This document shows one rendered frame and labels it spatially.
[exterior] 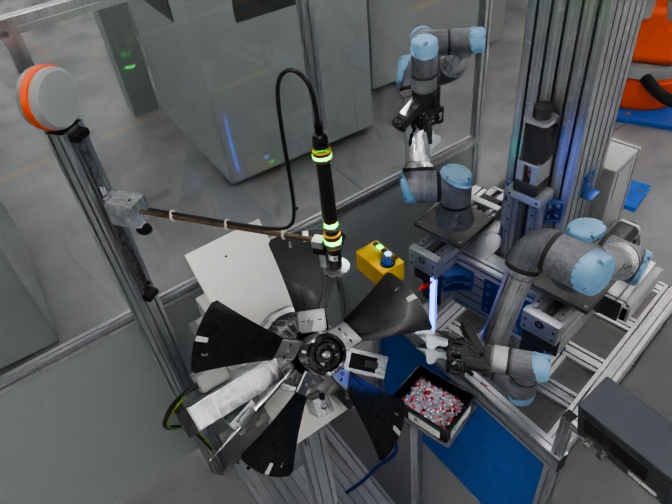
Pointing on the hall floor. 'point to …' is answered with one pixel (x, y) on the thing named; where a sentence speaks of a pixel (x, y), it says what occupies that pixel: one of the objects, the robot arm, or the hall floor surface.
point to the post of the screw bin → (416, 465)
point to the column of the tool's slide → (179, 376)
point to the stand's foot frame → (269, 490)
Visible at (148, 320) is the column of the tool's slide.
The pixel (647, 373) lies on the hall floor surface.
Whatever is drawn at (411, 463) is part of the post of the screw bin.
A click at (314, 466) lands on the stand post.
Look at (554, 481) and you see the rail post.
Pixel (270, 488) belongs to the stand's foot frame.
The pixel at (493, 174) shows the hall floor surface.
